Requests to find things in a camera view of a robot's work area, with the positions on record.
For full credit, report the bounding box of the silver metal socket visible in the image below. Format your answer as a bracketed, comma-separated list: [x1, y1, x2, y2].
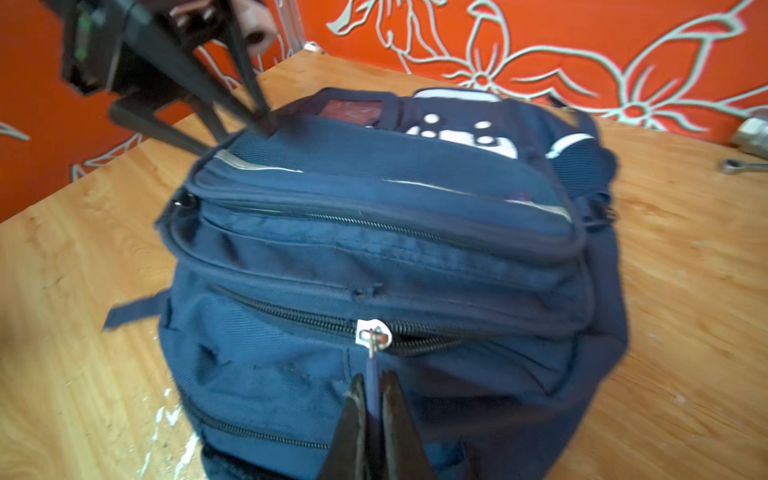
[730, 117, 768, 159]

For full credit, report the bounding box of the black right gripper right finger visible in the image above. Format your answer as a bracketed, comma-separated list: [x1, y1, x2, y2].
[381, 371, 438, 480]

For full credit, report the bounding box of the navy blue backpack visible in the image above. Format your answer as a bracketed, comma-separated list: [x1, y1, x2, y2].
[105, 88, 629, 479]

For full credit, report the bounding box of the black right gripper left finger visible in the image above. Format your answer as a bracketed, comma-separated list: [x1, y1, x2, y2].
[316, 374, 369, 480]

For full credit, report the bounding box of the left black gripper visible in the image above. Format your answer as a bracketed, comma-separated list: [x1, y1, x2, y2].
[45, 1, 279, 156]

